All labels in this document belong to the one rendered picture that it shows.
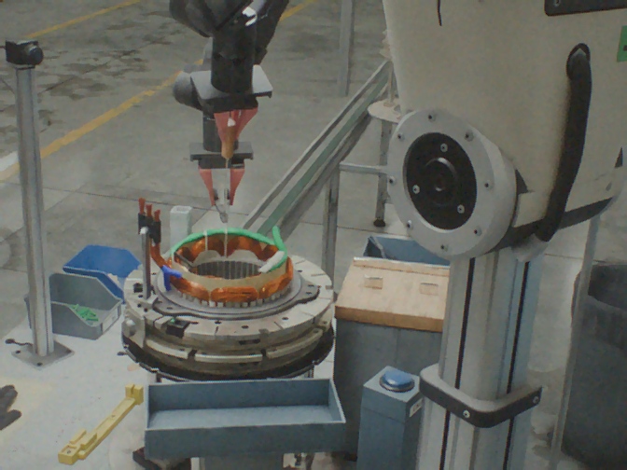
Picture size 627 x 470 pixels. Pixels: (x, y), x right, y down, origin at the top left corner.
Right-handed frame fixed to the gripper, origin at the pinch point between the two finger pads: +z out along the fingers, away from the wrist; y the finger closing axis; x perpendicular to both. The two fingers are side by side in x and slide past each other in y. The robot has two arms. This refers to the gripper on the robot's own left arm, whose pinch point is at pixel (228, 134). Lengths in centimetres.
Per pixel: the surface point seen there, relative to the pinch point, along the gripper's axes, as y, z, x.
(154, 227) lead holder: 12.5, 9.2, 7.0
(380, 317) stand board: -20.0, 24.7, 18.9
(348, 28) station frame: -117, 119, -207
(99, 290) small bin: 15, 67, -37
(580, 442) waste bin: -124, 152, -18
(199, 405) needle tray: 12.2, 20.2, 30.8
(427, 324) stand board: -26.2, 24.0, 22.8
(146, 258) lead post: 14.3, 13.0, 9.1
